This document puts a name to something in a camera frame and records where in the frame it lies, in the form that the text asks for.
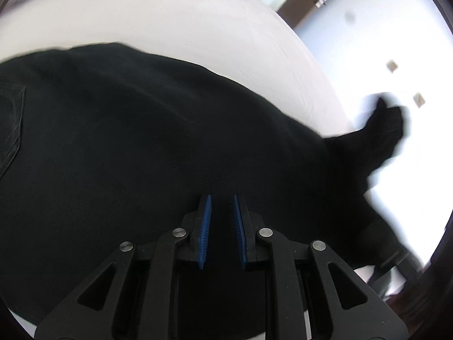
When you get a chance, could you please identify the black denim pants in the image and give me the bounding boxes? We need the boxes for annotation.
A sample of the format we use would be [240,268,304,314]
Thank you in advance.
[1,44,406,339]

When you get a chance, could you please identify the wall switch plate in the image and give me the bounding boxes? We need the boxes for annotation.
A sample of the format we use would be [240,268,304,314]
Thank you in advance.
[413,93,425,108]
[386,61,398,73]

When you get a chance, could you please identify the silver door handle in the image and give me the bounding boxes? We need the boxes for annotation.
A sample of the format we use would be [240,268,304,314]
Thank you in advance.
[313,0,327,9]

